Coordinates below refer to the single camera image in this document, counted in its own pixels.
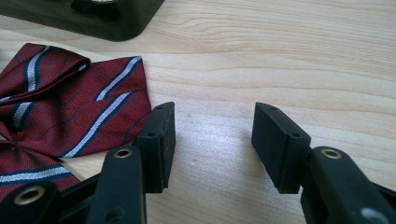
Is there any dark red striped necktie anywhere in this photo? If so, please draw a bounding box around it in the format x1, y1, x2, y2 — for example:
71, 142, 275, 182
0, 42, 153, 203

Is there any black plastic base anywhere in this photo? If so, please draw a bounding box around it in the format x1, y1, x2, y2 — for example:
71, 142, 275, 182
0, 0, 165, 42

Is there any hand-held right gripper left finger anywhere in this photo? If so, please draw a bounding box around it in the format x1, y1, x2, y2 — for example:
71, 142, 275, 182
132, 101, 177, 194

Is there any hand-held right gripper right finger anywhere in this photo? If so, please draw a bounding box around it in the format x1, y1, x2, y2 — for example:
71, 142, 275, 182
250, 102, 312, 195

